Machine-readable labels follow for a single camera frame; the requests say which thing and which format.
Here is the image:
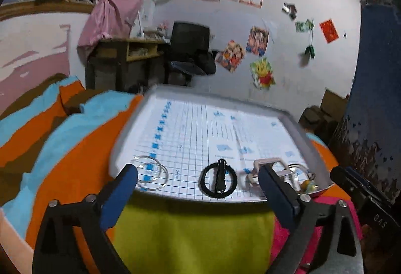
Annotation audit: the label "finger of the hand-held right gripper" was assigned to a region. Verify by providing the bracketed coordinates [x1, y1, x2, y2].
[330, 166, 393, 205]
[344, 167, 375, 192]

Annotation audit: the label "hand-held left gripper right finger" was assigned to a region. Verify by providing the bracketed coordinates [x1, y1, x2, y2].
[258, 164, 365, 274]

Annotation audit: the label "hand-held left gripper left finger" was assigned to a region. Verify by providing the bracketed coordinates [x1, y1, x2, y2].
[31, 164, 138, 274]

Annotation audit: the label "silver square buckle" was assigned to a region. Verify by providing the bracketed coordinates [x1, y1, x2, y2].
[252, 158, 302, 190]

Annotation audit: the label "thin dark hoop bracelet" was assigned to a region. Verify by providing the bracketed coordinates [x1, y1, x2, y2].
[286, 163, 316, 182]

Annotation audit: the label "clear bangle rings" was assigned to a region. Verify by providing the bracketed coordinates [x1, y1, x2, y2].
[131, 155, 162, 184]

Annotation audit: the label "thin silver bangle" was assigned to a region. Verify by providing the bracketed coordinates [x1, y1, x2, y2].
[137, 164, 170, 192]

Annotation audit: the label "black hair clip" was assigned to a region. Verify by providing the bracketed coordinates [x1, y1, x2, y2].
[213, 158, 228, 193]

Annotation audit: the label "black bangle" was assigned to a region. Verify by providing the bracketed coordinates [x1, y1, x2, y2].
[199, 163, 237, 199]

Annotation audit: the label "grey tray with printed sheet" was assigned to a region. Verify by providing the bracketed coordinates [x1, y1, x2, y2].
[109, 84, 333, 203]

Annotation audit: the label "dark green bag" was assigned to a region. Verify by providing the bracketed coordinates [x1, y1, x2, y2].
[297, 106, 339, 143]

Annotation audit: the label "multicoloured striped blanket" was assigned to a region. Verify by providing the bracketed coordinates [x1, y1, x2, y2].
[0, 74, 364, 274]

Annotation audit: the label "cardboard box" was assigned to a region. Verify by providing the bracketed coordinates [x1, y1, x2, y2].
[320, 88, 349, 120]

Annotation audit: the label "blue printed cloth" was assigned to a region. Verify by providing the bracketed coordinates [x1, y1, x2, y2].
[327, 0, 401, 209]

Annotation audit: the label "yellow bear poster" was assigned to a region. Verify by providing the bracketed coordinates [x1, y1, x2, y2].
[249, 56, 276, 90]

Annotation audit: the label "dark wooden desk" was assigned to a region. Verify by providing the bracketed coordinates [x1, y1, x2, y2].
[85, 37, 171, 93]

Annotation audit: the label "cartoon family poster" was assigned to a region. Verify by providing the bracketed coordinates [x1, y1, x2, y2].
[215, 39, 246, 73]

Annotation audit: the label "black bag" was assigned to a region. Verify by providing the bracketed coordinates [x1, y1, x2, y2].
[197, 50, 217, 74]

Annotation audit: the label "cartoon fighter poster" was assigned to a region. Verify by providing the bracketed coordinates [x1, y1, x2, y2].
[246, 26, 270, 56]

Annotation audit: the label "black office chair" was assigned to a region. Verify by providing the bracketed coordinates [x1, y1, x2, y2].
[166, 22, 211, 87]

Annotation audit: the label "white desk lamp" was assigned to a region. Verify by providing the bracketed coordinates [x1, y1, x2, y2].
[134, 11, 146, 38]

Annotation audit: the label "wooden window sill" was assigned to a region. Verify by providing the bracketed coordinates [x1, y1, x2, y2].
[0, 1, 95, 22]

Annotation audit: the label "red wall paper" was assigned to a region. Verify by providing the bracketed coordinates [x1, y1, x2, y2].
[319, 19, 340, 44]

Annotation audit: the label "green wall photo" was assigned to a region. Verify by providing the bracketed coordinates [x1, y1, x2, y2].
[295, 19, 315, 33]

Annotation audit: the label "dark wall photos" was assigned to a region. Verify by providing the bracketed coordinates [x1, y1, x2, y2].
[281, 2, 298, 21]

